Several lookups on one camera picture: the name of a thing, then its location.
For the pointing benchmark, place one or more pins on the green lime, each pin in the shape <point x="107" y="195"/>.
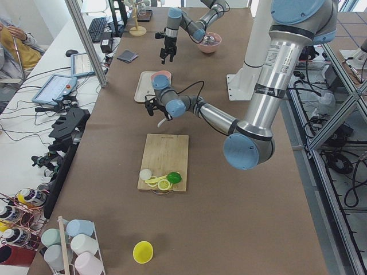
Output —
<point x="174" y="177"/>

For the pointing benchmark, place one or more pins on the aluminium frame post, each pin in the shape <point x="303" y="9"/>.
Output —
<point x="74" y="11"/>

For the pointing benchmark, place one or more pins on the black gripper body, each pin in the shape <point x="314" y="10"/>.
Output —
<point x="169" y="43"/>
<point x="151" y="106"/>

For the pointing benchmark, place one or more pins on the yellow plastic knife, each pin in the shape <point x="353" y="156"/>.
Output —
<point x="155" y="180"/>

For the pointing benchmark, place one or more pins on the wooden mug tree stand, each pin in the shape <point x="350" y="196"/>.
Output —
<point x="136" y="7"/>

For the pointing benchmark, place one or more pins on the small pink bowl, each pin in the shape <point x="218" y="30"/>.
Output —
<point x="161" y="72"/>

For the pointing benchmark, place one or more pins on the lemon slice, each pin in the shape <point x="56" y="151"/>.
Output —
<point x="164" y="185"/>

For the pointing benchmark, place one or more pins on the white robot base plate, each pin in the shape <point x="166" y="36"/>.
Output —
<point x="241" y="85"/>

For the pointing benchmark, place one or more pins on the white cup rack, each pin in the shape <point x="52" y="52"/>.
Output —
<point x="72" y="248"/>

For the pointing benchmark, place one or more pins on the white ceramic spoon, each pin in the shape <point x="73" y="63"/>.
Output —
<point x="163" y="121"/>

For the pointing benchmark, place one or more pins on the wooden cutting board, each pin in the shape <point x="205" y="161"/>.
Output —
<point x="164" y="153"/>

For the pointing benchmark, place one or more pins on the cream rectangular serving tray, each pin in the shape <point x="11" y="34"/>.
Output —
<point x="144" y="87"/>

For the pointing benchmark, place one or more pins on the grey folded cloth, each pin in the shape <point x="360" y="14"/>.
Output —
<point x="127" y="56"/>

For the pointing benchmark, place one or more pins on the black keyboard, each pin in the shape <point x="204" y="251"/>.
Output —
<point x="96" y="29"/>

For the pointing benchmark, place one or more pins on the black tool holder rack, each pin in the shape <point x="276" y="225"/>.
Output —
<point x="65" y="125"/>

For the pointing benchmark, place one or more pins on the white steamed bun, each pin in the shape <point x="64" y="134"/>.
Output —
<point x="145" y="174"/>

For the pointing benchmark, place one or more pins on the large pink ice bowl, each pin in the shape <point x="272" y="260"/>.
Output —
<point x="210" y="42"/>

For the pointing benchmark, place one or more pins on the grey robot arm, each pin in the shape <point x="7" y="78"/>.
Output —
<point x="177" y="18"/>
<point x="281" y="30"/>

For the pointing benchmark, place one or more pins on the blue tablet teach pendant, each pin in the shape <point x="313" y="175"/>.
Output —
<point x="55" y="89"/>

